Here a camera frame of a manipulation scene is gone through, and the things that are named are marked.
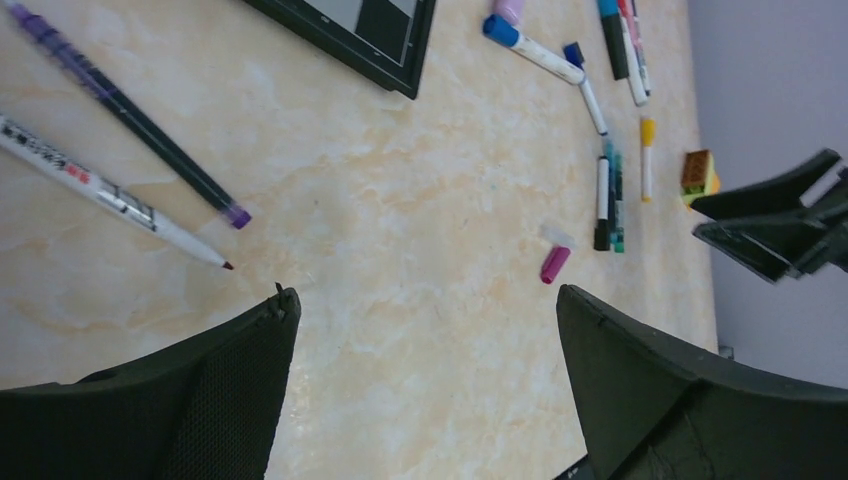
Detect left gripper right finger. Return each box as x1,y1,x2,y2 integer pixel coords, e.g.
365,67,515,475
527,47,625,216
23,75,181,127
556,285,847,479

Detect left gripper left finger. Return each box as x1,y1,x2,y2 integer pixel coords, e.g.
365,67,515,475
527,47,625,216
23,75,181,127
1,287,301,479

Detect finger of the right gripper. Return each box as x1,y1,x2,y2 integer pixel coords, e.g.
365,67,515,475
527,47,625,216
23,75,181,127
693,221,847,283
691,148,842,220

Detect green gel pen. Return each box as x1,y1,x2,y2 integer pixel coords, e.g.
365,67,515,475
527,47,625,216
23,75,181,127
614,151,625,254

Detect clear pen cap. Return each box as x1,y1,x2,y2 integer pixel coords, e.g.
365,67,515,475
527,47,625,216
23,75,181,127
540,224,576,249

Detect white marker magenta cap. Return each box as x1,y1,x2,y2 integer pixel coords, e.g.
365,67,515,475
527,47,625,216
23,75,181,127
1,114,234,271

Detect purple gel pen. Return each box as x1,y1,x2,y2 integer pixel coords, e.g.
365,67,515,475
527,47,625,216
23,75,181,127
5,1,252,229

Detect blue gel pen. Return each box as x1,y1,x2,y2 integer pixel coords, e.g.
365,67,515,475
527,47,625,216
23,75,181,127
603,134,617,249

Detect yellow orange block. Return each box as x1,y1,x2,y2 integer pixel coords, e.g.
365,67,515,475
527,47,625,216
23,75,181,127
681,149,721,209

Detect thin marker yellow cap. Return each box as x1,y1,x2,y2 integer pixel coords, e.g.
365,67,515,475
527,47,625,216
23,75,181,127
640,117,656,203

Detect thin marker black cap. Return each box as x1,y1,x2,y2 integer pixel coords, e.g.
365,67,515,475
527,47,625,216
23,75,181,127
593,156,610,251

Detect thin marker navy cap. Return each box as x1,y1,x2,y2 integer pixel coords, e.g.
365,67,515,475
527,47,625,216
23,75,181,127
630,0,652,97

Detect black highlighter blue cap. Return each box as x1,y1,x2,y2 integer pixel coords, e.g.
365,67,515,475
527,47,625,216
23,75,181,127
596,0,629,80

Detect thin marker dark blue cap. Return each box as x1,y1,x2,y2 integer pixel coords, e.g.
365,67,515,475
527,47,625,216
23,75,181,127
563,42,608,136

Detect lilac highlighter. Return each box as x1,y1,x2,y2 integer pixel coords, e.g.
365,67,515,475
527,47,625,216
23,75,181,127
492,0,526,26

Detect white marker blue cap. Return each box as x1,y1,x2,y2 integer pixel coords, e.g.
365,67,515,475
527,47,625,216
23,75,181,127
482,14,587,86

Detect black grey chessboard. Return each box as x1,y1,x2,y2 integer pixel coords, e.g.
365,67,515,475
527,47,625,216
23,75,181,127
246,0,436,100

